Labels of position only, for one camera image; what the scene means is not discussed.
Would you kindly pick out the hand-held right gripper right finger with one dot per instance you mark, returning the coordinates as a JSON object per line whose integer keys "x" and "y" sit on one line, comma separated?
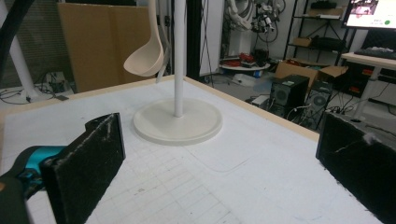
{"x": 358, "y": 168}

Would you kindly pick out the white utensil rack stand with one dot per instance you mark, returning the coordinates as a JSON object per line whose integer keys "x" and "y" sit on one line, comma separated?
{"x": 179, "y": 62}

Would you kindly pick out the black frame post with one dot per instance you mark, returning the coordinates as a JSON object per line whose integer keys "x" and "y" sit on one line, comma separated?
{"x": 193, "y": 37}

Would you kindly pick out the round white table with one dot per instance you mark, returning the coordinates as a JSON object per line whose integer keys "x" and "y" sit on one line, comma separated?
{"x": 246, "y": 67}

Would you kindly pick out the black keyboard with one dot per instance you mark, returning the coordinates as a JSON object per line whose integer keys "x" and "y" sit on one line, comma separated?
{"x": 376, "y": 53}

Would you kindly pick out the white upright panel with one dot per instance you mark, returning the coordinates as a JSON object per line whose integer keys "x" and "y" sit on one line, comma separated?
{"x": 214, "y": 37}

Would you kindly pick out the computer monitor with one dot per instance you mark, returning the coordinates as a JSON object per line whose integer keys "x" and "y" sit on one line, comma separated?
{"x": 370, "y": 14}

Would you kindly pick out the beige ladle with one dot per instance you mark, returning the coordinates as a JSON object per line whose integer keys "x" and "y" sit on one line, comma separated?
{"x": 146, "y": 62}

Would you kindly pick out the white grid mat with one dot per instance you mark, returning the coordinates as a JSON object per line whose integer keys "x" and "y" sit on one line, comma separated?
{"x": 249, "y": 180}

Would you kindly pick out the brown cardboard panel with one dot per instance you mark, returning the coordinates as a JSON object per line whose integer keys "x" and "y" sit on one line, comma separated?
{"x": 99, "y": 46}

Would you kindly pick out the black metal shelf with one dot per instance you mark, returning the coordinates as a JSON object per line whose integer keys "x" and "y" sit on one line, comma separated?
{"x": 323, "y": 43}

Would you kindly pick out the clear plastic bag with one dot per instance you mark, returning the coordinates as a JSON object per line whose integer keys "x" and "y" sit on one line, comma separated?
{"x": 247, "y": 79}

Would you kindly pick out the white desk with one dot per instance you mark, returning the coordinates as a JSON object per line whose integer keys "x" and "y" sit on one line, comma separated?
{"x": 370, "y": 60}

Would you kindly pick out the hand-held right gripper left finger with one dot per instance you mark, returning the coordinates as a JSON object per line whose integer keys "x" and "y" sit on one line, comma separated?
{"x": 84, "y": 168}

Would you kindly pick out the black computer tower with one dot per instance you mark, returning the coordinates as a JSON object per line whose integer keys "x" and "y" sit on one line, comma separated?
{"x": 319, "y": 105}
{"x": 288, "y": 96}

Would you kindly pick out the white pole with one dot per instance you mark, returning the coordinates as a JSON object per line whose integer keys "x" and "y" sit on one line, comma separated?
{"x": 18, "y": 62}

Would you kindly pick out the black case with orange label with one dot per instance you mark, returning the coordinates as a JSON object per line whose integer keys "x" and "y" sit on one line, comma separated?
{"x": 348, "y": 81}

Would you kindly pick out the flat open cardboard box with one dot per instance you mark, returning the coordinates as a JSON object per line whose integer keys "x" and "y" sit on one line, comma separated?
{"x": 299, "y": 71}

